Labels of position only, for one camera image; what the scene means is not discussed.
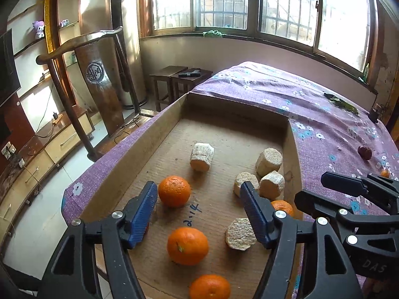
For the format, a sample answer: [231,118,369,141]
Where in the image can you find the dark wooden chair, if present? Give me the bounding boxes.
[37,26,141,162]

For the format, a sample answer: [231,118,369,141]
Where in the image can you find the pale cob chunk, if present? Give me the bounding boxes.
[225,218,258,251]
[256,148,284,177]
[234,172,260,198]
[190,143,215,172]
[259,171,286,201]

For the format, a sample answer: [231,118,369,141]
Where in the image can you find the barred window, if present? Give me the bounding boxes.
[140,0,380,76]

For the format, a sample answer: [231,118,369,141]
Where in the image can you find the white power strip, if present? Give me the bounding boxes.
[1,141,26,169]

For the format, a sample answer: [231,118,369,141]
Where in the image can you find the black television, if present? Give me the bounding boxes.
[0,28,22,107]

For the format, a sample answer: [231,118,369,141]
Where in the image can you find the purple floral tablecloth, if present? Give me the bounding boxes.
[61,62,399,299]

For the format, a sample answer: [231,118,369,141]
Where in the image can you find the dark red date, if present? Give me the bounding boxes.
[357,145,373,160]

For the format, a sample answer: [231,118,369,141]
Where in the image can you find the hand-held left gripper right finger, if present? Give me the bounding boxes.
[241,181,364,299]

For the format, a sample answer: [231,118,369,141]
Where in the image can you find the low wooden television cabinet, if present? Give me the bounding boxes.
[0,107,96,235]

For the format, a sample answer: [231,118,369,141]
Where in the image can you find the green leaves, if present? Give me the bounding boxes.
[323,93,360,114]

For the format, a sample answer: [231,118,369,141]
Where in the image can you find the tall tower air conditioner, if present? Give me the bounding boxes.
[105,0,149,110]

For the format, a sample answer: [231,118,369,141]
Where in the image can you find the dark wooden stool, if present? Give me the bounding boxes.
[150,66,189,112]
[171,69,214,101]

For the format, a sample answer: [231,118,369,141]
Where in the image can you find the purple plush toy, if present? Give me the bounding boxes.
[32,20,46,40]

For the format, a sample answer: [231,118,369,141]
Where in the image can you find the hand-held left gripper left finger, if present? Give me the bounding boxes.
[37,181,158,299]

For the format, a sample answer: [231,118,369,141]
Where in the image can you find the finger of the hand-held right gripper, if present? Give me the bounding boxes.
[321,171,399,215]
[295,190,399,246]

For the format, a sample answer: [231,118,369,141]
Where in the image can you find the brown cardboard box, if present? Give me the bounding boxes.
[78,93,305,299]

